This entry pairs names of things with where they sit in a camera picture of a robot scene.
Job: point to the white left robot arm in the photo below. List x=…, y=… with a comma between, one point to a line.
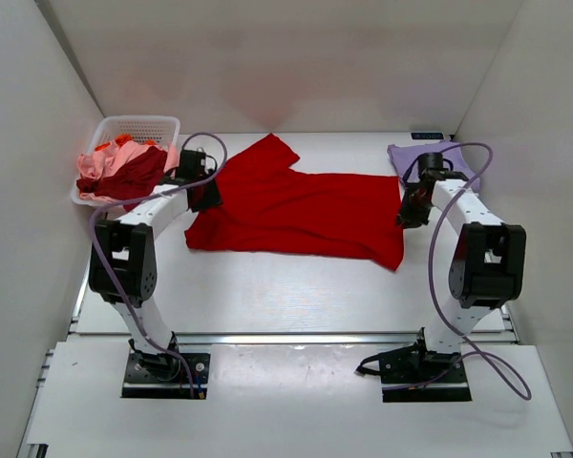
x=123, y=269

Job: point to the aluminium table rail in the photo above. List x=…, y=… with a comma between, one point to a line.
x=293, y=338

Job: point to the orange t shirt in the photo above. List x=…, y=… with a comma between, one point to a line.
x=120, y=140

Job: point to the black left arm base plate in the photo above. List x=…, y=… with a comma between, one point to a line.
x=143, y=380

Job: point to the pink t shirt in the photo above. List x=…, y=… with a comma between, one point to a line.
x=106, y=162

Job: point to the dark blue label sticker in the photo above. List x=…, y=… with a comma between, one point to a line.
x=424, y=136

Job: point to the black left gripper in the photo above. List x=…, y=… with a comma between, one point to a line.
x=214, y=200

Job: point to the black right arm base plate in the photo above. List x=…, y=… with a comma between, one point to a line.
x=407, y=377

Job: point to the folded purple t shirt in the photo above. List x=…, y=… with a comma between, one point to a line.
x=405, y=162

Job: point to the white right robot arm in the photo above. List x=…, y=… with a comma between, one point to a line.
x=486, y=270

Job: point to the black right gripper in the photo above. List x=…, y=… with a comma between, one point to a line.
x=405, y=218

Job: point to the white plastic laundry basket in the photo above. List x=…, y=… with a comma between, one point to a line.
x=164, y=130

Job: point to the dark red t shirt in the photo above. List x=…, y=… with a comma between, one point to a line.
x=135, y=179

